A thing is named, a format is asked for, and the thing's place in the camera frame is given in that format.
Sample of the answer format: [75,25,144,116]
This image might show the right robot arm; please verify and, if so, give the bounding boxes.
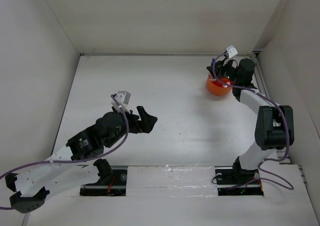
[206,55,295,184]

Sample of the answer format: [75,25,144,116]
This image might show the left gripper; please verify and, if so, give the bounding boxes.
[105,106,157,148]

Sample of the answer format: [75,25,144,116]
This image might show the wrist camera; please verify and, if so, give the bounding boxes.
[223,45,238,59]
[111,91,131,113]

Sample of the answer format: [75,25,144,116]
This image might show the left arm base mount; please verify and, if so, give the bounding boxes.
[79,159,128,197]

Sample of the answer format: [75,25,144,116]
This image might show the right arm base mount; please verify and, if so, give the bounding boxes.
[211,166,264,196]

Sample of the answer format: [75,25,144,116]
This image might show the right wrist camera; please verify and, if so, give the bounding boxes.
[223,45,238,59]

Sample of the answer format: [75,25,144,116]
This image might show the orange round organizer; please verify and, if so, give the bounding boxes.
[206,73,232,96]

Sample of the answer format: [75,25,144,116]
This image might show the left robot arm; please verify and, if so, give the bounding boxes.
[2,106,158,214]

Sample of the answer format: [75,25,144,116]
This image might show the blue capped spray bottle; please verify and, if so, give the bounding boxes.
[211,58,216,67]

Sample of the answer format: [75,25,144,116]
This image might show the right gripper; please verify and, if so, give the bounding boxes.
[206,57,240,84]

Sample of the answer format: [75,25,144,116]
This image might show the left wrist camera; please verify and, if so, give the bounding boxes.
[111,91,131,113]

